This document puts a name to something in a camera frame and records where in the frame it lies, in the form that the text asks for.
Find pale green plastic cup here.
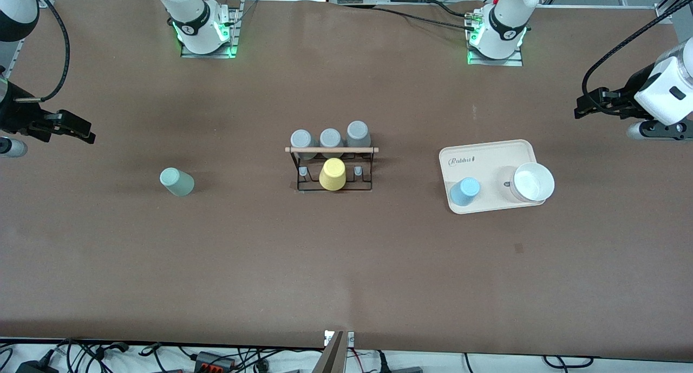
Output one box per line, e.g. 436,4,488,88
159,167,195,198

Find light blue plastic cup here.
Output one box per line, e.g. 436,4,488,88
450,177,481,207

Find white bowl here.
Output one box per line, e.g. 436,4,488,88
496,162,556,204

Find cream plastic tray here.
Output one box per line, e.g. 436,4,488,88
439,139,548,215

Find grey plastic cup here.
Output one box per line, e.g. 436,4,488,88
345,120,372,148
319,128,345,160
290,129,319,161

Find black power adapter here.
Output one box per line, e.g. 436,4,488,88
15,359,58,373

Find yellow plastic cup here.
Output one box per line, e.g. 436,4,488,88
319,158,347,192

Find black connector block orange tabs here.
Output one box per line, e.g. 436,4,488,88
194,351,238,372

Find brown table cover sheet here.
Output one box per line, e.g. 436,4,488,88
0,0,693,362

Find aluminium table edge rail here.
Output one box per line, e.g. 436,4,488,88
8,36,27,73

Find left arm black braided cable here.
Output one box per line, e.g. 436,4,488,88
581,9,693,115

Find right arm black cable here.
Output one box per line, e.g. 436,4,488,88
14,0,72,103

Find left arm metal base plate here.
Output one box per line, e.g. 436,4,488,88
467,13,525,67

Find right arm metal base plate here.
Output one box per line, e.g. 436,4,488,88
180,0,243,59

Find black cable on table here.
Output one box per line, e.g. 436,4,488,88
346,2,480,32

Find black wire cup rack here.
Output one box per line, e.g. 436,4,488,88
285,145,380,194

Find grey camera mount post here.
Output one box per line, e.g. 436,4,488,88
312,331,348,373

